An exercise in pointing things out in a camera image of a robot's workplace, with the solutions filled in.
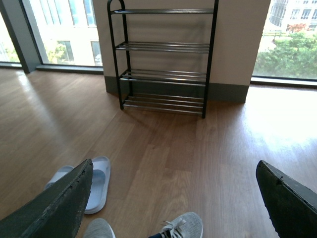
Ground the grey knit sneaker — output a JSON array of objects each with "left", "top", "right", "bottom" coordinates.
[
  {"left": 83, "top": 218, "right": 116, "bottom": 238},
  {"left": 150, "top": 212, "right": 204, "bottom": 238}
]

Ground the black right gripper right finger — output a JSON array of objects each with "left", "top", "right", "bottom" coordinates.
[{"left": 256, "top": 160, "right": 317, "bottom": 238}]

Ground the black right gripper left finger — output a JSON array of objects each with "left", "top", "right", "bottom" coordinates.
[{"left": 0, "top": 159, "right": 93, "bottom": 238}]

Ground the black metal shoe rack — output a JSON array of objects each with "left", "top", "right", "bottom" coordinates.
[{"left": 107, "top": 0, "right": 219, "bottom": 118}]

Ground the light blue slide slipper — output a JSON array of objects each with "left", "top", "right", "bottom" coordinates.
[
  {"left": 44, "top": 165, "right": 74, "bottom": 190},
  {"left": 84, "top": 156, "right": 111, "bottom": 215}
]

